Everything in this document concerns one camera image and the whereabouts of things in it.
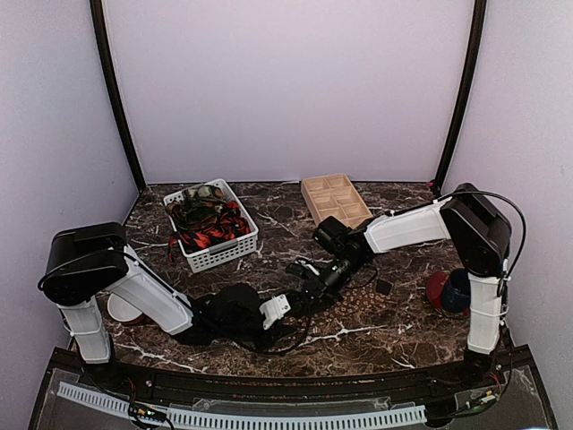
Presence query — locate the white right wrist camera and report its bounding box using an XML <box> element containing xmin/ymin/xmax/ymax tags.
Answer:
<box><xmin>286</xmin><ymin>257</ymin><xmax>320</xmax><ymax>280</ymax></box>

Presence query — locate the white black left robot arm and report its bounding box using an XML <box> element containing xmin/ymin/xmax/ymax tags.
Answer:
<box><xmin>38</xmin><ymin>222</ymin><xmax>311</xmax><ymax>391</ymax></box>

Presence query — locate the red saucer plate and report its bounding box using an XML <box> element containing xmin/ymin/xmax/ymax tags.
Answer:
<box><xmin>425</xmin><ymin>271</ymin><xmax>470</xmax><ymax>317</ymax></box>

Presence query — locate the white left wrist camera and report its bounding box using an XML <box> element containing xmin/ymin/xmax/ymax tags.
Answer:
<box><xmin>259</xmin><ymin>294</ymin><xmax>291</xmax><ymax>331</ymax></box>

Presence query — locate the white slotted cable duct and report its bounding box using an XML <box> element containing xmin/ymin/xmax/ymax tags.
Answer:
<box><xmin>56</xmin><ymin>381</ymin><xmax>428</xmax><ymax>430</ymax></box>

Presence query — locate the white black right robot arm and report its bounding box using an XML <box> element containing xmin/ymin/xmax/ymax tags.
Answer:
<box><xmin>286</xmin><ymin>183</ymin><xmax>519</xmax><ymax>389</ymax></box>

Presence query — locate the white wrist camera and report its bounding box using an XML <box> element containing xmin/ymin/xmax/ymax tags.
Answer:
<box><xmin>259</xmin><ymin>294</ymin><xmax>291</xmax><ymax>331</ymax></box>
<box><xmin>286</xmin><ymin>257</ymin><xmax>320</xmax><ymax>280</ymax></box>

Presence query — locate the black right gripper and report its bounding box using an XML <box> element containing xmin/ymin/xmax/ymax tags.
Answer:
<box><xmin>297</xmin><ymin>254</ymin><xmax>365</xmax><ymax>318</ymax></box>

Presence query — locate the black left frame post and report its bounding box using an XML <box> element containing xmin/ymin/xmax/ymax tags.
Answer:
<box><xmin>89</xmin><ymin>0</ymin><xmax>147</xmax><ymax>194</ymax></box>

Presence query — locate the brown floral tie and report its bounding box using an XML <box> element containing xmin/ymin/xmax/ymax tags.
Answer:
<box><xmin>311</xmin><ymin>287</ymin><xmax>394</xmax><ymax>337</ymax></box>

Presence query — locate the black frame post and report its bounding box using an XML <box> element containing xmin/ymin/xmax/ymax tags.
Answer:
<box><xmin>431</xmin><ymin>0</ymin><xmax>487</xmax><ymax>195</ymax></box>
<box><xmin>89</xmin><ymin>0</ymin><xmax>147</xmax><ymax>194</ymax></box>

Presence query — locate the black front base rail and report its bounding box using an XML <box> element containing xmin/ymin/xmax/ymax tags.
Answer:
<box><xmin>44</xmin><ymin>347</ymin><xmax>538</xmax><ymax>409</ymax></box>

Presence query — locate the orange navy striped tie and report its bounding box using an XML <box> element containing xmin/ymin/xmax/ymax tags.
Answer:
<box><xmin>166</xmin><ymin>201</ymin><xmax>252</xmax><ymax>262</ymax></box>

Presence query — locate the orange white bowl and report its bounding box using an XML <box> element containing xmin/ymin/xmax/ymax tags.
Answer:
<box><xmin>107</xmin><ymin>294</ymin><xmax>145</xmax><ymax>325</ymax></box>

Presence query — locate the green patterned tie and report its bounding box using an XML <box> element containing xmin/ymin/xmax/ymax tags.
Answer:
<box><xmin>182</xmin><ymin>184</ymin><xmax>225</xmax><ymax>204</ymax></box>

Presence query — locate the wooden compartment tray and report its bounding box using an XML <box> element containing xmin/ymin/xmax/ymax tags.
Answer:
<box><xmin>301</xmin><ymin>174</ymin><xmax>372</xmax><ymax>228</ymax></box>

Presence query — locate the black right frame post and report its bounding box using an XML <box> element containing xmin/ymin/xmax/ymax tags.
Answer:
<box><xmin>431</xmin><ymin>0</ymin><xmax>487</xmax><ymax>195</ymax></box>

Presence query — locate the blue mug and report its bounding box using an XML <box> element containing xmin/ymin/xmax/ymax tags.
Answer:
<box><xmin>440</xmin><ymin>269</ymin><xmax>471</xmax><ymax>314</ymax></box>

